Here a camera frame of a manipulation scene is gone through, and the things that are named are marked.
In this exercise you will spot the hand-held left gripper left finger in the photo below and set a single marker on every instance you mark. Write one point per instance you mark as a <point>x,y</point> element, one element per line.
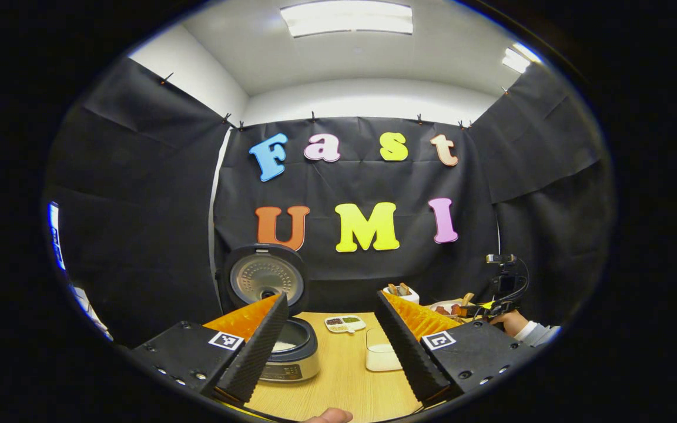
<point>256,355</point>

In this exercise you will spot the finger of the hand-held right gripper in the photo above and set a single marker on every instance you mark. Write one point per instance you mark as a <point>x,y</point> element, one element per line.
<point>468,311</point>

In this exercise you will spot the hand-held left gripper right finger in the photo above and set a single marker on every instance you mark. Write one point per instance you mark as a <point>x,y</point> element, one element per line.
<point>404,352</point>

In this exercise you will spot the black and silver rice cooker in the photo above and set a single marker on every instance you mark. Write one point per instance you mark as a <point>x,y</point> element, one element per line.
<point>265,276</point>

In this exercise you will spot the red meat piece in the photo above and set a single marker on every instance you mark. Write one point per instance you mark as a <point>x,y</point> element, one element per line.
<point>441,310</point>

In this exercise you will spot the white round plate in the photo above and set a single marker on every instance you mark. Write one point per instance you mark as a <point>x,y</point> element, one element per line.
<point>439,304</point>

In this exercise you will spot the white toaster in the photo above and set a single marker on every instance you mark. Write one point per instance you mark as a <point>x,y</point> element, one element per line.
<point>408,298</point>

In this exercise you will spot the white divided grain dish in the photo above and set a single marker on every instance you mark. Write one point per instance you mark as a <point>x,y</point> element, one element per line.
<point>345,324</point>

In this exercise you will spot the black backdrop cloth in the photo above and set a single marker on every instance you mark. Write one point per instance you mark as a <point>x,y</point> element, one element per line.
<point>374,276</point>

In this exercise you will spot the small ceiling light panel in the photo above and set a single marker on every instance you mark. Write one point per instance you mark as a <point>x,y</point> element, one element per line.
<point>518,59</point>

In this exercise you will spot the large ceiling light panel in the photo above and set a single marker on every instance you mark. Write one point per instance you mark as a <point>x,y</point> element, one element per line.
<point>347,17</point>

